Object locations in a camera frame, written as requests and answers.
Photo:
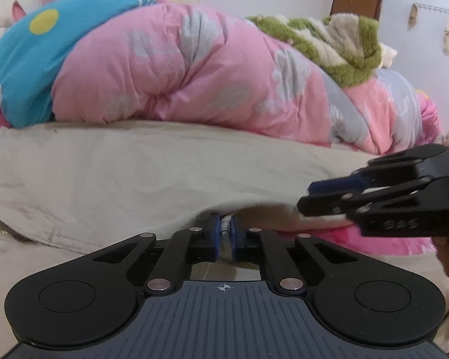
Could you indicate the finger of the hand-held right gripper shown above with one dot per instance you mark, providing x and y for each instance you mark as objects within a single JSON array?
[
  {"x": 321, "y": 205},
  {"x": 336, "y": 187}
]

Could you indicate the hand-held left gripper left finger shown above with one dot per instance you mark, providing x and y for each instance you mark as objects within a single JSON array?
[{"x": 212, "y": 228}]

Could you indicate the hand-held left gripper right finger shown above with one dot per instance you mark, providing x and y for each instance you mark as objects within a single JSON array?
[{"x": 236, "y": 230}]

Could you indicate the white fluffy cloth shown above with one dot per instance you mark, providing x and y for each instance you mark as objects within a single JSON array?
[{"x": 387, "y": 54}]

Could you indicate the pink and blue floral quilt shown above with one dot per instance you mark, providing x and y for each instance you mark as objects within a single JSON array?
[{"x": 209, "y": 63}]

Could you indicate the pink floral bed blanket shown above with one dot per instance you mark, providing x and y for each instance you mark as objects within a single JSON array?
[{"x": 359, "y": 243}]

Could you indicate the pink pillow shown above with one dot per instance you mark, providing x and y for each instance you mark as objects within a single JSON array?
[{"x": 18, "y": 11}]

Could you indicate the wall hook rack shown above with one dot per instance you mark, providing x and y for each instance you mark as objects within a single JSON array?
[{"x": 413, "y": 17}]

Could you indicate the green and cream fleece blanket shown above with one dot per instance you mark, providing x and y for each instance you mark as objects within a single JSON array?
[{"x": 359, "y": 67}]

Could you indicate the beige pants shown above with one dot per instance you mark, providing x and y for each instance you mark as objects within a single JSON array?
[{"x": 134, "y": 172}]

